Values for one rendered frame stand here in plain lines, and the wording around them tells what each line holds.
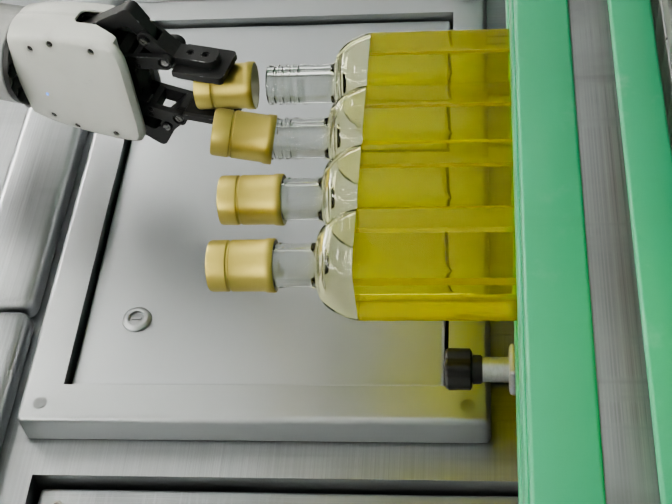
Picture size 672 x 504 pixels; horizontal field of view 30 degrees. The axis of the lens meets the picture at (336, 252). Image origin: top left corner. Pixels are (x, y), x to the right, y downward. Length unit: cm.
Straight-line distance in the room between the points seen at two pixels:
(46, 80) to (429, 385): 37
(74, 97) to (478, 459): 41
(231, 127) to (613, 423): 40
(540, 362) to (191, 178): 53
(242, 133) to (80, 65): 14
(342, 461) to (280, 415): 6
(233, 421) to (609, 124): 36
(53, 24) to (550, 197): 44
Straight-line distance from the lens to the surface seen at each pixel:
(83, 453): 94
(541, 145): 68
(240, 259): 80
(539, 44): 74
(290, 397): 90
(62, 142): 112
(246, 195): 84
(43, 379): 95
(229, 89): 93
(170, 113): 97
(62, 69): 97
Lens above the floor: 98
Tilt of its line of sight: 7 degrees up
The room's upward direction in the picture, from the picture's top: 90 degrees counter-clockwise
